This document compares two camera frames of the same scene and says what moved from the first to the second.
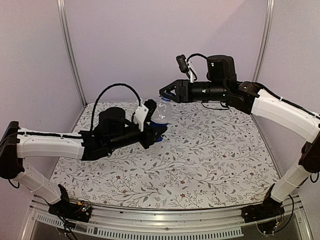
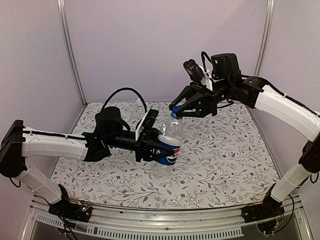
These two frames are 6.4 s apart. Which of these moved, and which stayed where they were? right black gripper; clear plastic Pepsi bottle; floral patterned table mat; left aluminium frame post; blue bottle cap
Moved: blue bottle cap; clear plastic Pepsi bottle; right black gripper
Stayed: floral patterned table mat; left aluminium frame post
